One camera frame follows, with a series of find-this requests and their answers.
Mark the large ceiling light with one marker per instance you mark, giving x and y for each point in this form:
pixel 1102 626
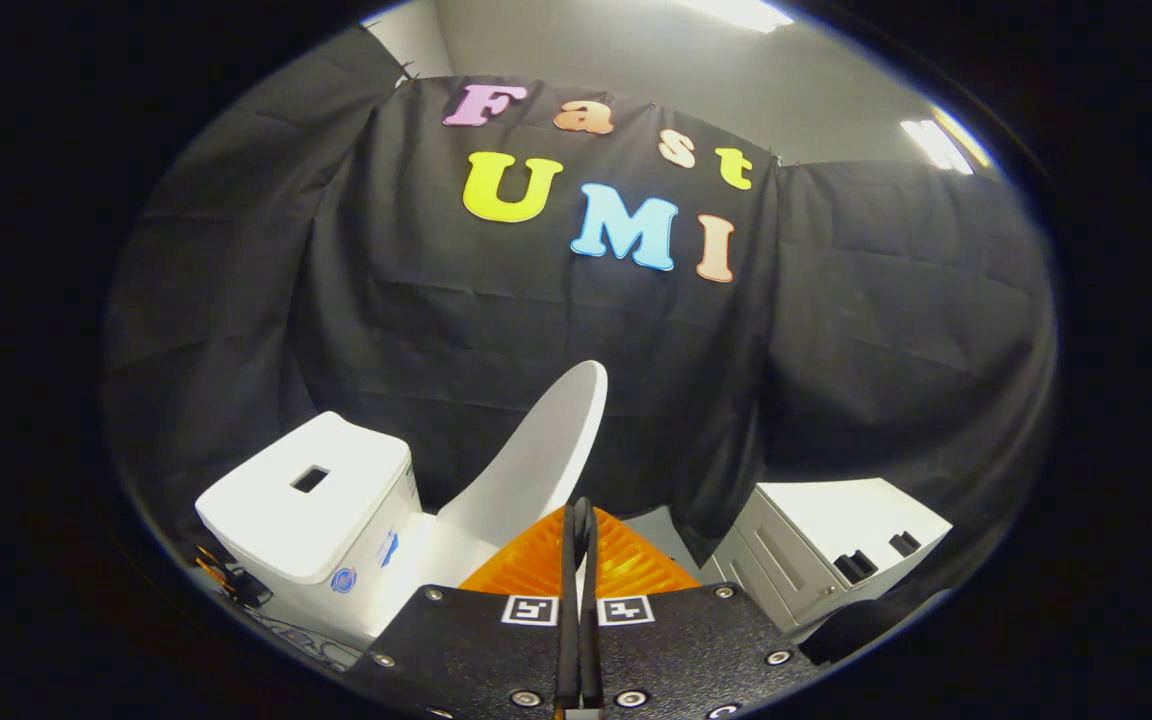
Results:
pixel 741 12

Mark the small ceiling light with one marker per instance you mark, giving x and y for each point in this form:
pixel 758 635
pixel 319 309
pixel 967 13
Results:
pixel 936 145

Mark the white cabinet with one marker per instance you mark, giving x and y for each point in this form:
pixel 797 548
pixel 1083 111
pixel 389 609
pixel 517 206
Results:
pixel 826 530

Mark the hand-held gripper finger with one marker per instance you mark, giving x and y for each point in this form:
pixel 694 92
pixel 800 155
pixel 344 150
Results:
pixel 591 620
pixel 568 620

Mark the white toilet lid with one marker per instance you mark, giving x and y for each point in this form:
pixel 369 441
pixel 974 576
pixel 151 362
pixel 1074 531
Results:
pixel 536 460

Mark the white toilet with tank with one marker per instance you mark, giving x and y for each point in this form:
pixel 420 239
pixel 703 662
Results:
pixel 306 500

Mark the black backdrop cloth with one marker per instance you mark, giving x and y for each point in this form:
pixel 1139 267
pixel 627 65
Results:
pixel 496 340

